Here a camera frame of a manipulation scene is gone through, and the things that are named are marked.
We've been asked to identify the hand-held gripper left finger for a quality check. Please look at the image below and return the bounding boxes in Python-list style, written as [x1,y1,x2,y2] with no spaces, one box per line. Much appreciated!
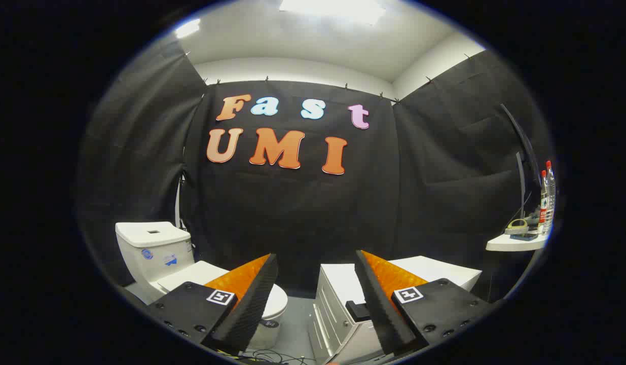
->
[147,253,279,355]

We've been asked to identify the clear water bottle red cap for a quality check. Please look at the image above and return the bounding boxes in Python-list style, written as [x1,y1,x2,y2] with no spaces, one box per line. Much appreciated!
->
[538,170,549,234]
[545,161,557,235]

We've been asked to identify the small ceiling light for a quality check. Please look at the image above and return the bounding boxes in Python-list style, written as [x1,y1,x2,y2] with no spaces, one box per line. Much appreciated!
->
[174,19,201,39]

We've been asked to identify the white hose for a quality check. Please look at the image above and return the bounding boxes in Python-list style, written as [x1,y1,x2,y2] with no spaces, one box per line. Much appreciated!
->
[174,173,186,230]

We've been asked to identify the black backdrop cloth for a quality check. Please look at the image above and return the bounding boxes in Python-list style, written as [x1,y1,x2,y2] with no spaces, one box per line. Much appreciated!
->
[77,38,551,300]

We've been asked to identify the floor cables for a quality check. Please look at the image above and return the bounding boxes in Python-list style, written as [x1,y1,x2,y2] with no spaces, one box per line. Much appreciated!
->
[241,349,314,365]

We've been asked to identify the small black box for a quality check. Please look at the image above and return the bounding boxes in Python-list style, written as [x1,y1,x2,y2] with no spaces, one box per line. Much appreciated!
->
[346,301,371,322]

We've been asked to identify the white drawer cabinet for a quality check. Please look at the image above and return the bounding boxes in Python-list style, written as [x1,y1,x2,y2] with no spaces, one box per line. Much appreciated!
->
[309,256,483,365]

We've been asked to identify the white toilet lid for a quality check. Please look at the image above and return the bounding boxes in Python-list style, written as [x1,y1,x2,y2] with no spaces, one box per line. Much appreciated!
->
[157,261,288,318]

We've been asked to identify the white toilet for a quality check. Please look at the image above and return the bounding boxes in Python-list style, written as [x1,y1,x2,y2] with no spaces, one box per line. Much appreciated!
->
[115,222,288,350]

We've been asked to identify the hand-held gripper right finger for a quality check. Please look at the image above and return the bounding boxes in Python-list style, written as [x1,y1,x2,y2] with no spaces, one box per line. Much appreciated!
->
[354,249,497,357]

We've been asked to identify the white side desk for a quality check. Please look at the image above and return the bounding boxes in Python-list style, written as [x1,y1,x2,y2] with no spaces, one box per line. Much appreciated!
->
[486,232,549,252]

